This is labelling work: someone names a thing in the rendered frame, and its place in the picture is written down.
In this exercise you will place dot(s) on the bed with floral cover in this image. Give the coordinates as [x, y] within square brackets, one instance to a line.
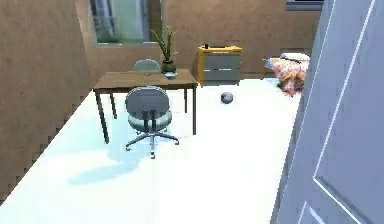
[289, 75]

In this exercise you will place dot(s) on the grey room door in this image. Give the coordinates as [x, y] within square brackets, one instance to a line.
[336, 130]

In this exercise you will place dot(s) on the yellow grey chest of drawers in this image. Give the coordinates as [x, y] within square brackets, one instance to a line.
[220, 66]

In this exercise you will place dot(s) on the small dark window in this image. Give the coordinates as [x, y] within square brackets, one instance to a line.
[304, 4]

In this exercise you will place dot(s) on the large window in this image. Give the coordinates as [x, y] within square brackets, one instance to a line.
[121, 20]

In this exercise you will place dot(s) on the brown wooden table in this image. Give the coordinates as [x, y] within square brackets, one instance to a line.
[133, 80]

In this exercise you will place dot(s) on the green potted house plant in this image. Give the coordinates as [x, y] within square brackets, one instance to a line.
[166, 50]

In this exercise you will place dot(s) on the small grey bowl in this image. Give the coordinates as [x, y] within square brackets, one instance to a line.
[170, 75]

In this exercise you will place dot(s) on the grey swivel office chair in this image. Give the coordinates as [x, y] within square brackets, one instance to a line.
[146, 65]
[147, 104]

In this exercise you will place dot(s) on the white pillow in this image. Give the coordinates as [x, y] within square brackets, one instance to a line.
[296, 56]

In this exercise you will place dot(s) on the grey ball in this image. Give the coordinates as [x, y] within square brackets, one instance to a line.
[226, 97]

